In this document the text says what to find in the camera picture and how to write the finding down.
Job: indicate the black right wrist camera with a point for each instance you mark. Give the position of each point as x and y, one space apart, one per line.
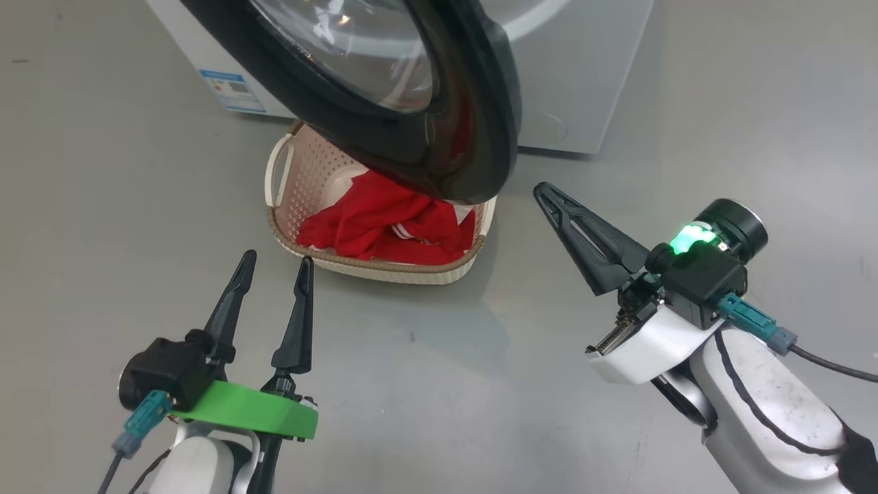
699 281

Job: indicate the blue energy label sticker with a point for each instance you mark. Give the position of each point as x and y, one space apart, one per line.
233 92

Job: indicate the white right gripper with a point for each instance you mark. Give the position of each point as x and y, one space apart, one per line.
651 350

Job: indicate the cream perforated basket brown rim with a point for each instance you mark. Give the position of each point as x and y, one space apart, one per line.
302 185

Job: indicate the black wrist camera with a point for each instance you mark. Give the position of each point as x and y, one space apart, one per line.
699 281
164 370

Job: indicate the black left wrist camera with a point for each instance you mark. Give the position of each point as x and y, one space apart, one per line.
164 370

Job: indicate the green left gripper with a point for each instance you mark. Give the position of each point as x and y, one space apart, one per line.
254 412

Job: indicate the white front-load washing machine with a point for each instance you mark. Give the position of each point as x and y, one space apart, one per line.
583 68

